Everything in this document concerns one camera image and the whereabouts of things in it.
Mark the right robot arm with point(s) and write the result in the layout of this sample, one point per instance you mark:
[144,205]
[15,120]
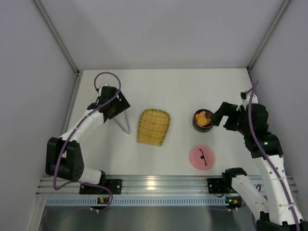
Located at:
[277,210]

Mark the green bamboo tray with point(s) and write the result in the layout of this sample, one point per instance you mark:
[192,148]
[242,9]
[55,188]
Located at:
[153,127]

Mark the pink round lid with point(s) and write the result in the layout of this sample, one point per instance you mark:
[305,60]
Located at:
[202,158]

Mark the right black base bracket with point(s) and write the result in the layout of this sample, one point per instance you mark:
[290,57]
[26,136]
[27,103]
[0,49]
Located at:
[218,186]

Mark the left black base bracket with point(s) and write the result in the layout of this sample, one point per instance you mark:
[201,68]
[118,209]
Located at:
[114,185]

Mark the round yellow cracker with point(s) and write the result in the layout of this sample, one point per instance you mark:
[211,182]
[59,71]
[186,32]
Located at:
[203,121]

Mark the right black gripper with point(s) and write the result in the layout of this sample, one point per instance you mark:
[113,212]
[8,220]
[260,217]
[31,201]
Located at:
[229,114]

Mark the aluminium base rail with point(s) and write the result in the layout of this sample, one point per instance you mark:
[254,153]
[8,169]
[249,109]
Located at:
[138,185]

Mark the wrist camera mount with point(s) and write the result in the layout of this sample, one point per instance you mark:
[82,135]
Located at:
[99,90]
[245,96]

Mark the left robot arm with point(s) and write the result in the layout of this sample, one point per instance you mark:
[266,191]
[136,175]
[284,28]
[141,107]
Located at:
[64,155]

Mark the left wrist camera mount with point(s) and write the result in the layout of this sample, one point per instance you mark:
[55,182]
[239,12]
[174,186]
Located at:
[99,90]

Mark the steel lunch box bowl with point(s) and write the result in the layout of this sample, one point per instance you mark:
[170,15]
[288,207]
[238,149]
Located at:
[200,128]

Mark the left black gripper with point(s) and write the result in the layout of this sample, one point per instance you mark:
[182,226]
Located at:
[119,106]

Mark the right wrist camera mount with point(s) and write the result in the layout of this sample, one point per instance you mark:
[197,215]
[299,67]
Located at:
[245,96]

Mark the black base bracket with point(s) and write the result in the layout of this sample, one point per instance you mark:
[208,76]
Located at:
[114,185]
[218,186]

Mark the slotted cable duct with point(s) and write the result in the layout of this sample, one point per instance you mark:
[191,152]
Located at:
[137,201]

